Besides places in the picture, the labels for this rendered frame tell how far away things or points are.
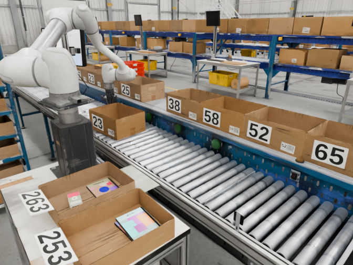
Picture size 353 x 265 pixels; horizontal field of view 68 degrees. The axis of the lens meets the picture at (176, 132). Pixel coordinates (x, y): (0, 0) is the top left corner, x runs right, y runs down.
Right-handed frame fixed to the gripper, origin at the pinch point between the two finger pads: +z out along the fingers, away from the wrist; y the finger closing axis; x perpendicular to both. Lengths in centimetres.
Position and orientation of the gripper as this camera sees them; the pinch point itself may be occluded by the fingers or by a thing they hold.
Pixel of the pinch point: (111, 110)
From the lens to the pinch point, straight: 247.5
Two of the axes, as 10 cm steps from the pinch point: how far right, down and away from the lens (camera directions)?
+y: -7.5, 2.5, -6.2
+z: 0.0, 9.3, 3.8
